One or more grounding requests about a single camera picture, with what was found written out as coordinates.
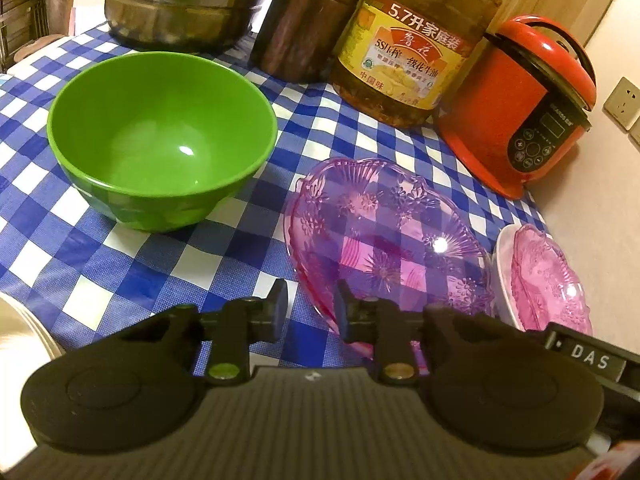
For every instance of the white ceramic plate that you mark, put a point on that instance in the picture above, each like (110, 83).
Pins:
(501, 262)

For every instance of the person right hand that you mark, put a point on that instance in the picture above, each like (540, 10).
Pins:
(620, 462)

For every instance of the green plastic bowl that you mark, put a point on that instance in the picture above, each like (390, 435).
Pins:
(155, 140)

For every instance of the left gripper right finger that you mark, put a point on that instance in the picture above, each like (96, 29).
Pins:
(390, 331)

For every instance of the stainless steel steamer pot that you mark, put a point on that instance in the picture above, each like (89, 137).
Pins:
(180, 25)

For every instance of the white wooden chair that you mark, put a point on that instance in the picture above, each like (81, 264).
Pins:
(34, 46)

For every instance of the dark folding rack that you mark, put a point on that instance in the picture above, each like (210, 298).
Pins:
(22, 22)

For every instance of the large cooking oil bottle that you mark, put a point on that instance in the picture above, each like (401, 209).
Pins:
(399, 56)

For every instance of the blue white checkered tablecloth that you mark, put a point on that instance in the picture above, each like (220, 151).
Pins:
(86, 276)

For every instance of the cream plastic bowl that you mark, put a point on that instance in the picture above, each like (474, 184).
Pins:
(25, 345)

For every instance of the red electric pressure cooker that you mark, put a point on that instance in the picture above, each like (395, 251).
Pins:
(523, 105)

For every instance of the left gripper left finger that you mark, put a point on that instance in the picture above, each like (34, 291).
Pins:
(236, 326)

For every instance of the double wall socket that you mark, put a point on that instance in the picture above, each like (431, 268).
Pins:
(623, 107)

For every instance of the brown metal canister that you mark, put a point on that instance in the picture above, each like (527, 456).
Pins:
(298, 36)

